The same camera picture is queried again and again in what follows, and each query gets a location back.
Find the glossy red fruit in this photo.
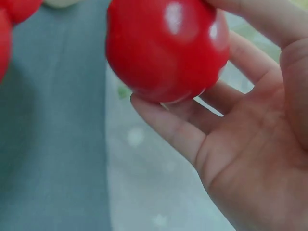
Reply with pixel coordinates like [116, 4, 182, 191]
[0, 0, 44, 84]
[105, 0, 231, 104]

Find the person's right hand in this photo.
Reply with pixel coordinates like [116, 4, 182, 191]
[130, 0, 308, 231]

